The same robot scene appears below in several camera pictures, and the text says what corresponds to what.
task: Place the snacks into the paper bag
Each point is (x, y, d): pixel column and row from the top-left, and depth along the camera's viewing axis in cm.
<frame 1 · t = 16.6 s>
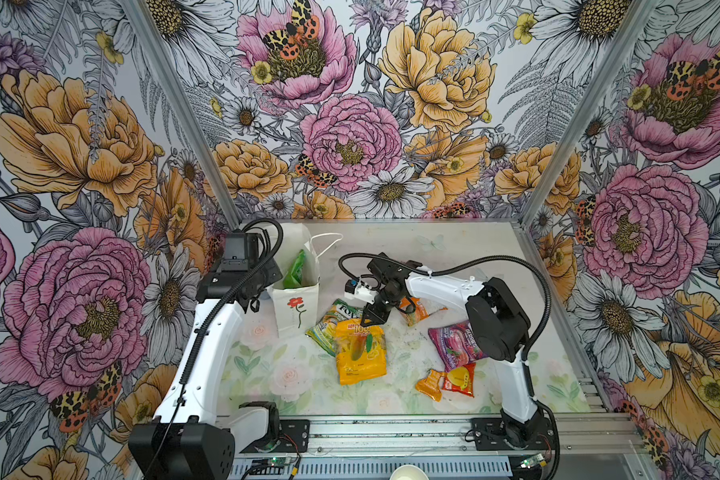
left hand: (269, 280, 77), fingers closed
right hand: (369, 327, 89), fingers closed
white paper bag red flower: (296, 307, 79), point 18 cm above the table
bright green chips bag: (294, 275, 89), point 15 cm above the table
yellow Lot 100 gummy bag: (360, 352, 85), point 5 cm above the table
green Fox's candy bag: (324, 331, 91), point 3 cm above the table
purple Fox's candy bag: (452, 345, 88), point 3 cm above the table
red orange snack packet: (460, 379, 83), point 3 cm above the table

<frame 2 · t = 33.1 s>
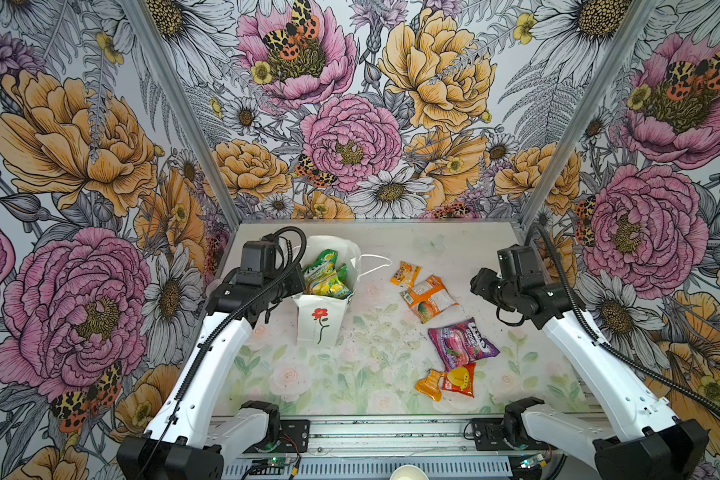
left hand: (302, 286, 76), fingers closed
right hand: (478, 293, 77), fingers open
white paper bag red flower: (320, 320, 77), point 18 cm above the table
green Fox's candy bag: (321, 277, 82), point 21 cm above the table
orange mango snack bag: (428, 298, 98), point 4 cm above the table
small orange snack packet: (406, 275, 107), on the table
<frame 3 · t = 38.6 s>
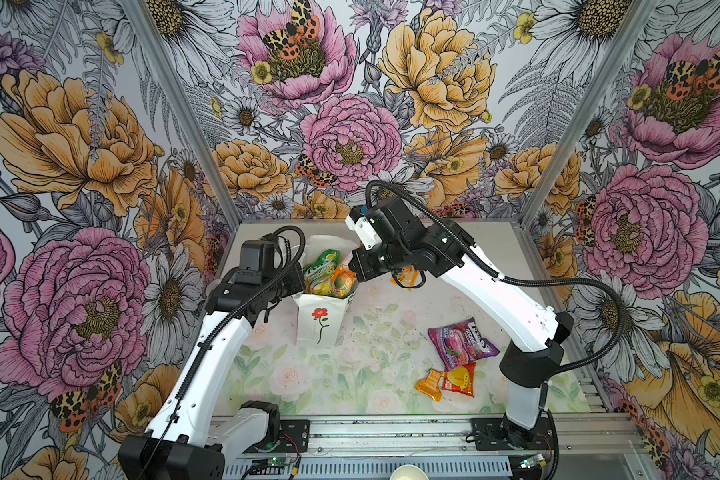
left hand: (303, 285, 76), fingers closed
right hand: (355, 275, 67), fingers closed
orange mango snack bag: (343, 281, 68), point 32 cm above the table
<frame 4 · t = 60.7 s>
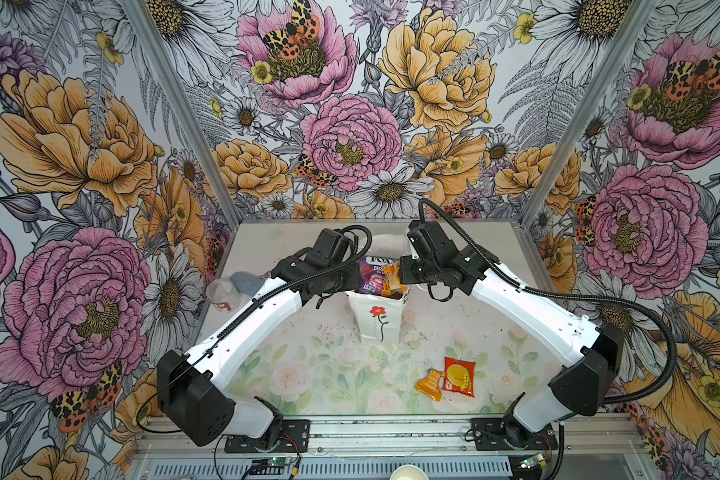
left hand: (353, 286, 78), fingers closed
right hand: (404, 278, 77), fingers closed
white paper bag red flower: (378, 319, 79), point 17 cm above the table
purple Fox's candy bag: (370, 274, 83), point 21 cm above the table
clear plastic cup: (220, 291, 101), point 3 cm above the table
